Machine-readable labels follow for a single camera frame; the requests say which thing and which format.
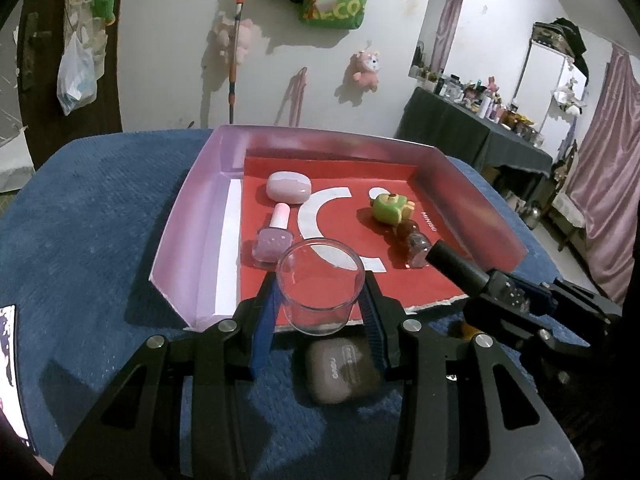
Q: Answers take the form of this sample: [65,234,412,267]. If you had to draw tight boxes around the table with dark cloth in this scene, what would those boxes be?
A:
[395,86,553,196]

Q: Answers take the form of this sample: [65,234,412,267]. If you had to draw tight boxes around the metal door handle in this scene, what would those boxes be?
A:
[17,12,41,92]

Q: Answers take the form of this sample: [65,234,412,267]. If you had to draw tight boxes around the pink oval case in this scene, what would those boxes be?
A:
[266,171,312,205]

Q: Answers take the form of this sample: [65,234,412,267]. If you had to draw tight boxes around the white printed card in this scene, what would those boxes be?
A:
[0,304,32,456]

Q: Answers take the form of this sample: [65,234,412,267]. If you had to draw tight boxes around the clear glass cup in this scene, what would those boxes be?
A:
[276,239,366,336]

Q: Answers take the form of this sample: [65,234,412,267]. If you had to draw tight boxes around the dark wooden door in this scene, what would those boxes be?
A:
[15,0,131,171]

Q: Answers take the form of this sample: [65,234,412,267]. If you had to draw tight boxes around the patterned storage box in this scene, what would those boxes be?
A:
[532,22,571,53]

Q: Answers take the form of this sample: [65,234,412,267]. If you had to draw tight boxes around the wall mirror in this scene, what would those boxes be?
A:
[409,0,467,81]

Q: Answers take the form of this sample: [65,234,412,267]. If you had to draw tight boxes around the clear plastic bag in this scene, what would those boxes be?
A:
[56,32,98,116]

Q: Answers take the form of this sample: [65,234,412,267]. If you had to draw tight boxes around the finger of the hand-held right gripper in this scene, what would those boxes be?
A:
[487,269,623,328]
[462,296,593,360]

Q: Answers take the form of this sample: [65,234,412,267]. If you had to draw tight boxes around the pale pink plush bear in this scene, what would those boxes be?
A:
[212,16,258,66]

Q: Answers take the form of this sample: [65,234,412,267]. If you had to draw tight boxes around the green toy figure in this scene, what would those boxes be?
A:
[369,187,416,226]

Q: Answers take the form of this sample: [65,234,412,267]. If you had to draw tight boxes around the broom with orange handle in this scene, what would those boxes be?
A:
[227,0,246,125]

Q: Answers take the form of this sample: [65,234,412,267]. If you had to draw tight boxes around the pink cap nail polish bottle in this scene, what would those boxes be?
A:
[252,202,296,268]

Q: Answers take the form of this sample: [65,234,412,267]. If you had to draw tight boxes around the white cabinet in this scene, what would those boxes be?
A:
[515,40,588,151]

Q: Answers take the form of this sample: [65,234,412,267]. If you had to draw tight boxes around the black nail polish bottle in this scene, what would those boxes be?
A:
[425,240,533,311]

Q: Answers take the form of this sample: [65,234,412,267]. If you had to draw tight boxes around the grey star-print cloth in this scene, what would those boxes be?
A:
[0,10,36,196]

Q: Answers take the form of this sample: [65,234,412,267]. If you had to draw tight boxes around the pink plush white face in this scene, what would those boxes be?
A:
[352,50,381,92]

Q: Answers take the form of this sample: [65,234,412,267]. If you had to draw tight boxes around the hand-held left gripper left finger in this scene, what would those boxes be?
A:
[52,272,281,480]

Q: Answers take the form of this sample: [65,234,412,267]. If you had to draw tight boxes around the glass bottle brown cap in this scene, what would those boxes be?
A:
[397,220,433,270]

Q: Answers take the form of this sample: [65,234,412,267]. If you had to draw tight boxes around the metal kettle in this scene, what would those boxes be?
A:
[520,200,546,228]

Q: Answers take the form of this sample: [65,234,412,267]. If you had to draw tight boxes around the taupe earbud case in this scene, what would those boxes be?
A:
[304,337,386,406]

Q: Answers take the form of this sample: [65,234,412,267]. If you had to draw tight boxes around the purple cardboard box red inside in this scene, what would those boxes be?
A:
[149,125,531,333]

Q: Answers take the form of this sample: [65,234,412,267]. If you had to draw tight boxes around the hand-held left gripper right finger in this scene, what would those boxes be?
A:
[360,270,586,480]

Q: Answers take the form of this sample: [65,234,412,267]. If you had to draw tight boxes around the row of cosmetic bottles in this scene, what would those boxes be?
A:
[420,72,548,148]

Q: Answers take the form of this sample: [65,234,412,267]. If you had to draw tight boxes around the pink curtain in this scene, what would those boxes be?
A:
[565,42,640,306]

